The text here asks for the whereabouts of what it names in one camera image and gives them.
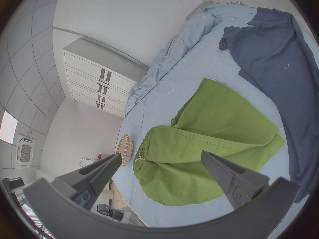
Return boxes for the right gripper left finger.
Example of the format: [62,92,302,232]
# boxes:
[53,153,123,211]

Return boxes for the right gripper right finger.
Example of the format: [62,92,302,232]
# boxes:
[201,150,270,211]

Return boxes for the green shorts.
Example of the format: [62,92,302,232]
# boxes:
[132,77,285,207]

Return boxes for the round woven basket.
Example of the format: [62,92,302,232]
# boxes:
[117,134,134,169]

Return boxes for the bed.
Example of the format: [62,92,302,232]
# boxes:
[116,1,319,231]

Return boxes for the dark blue garment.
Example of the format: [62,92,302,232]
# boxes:
[219,7,319,203]

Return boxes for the white ceiling air conditioner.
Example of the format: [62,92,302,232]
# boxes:
[15,133,37,169]

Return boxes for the ceiling light panel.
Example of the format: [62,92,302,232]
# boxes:
[0,111,18,144]

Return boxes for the white wardrobe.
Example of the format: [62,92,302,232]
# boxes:
[63,38,150,118]

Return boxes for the pale blue quilt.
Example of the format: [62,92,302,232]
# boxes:
[124,6,222,118]

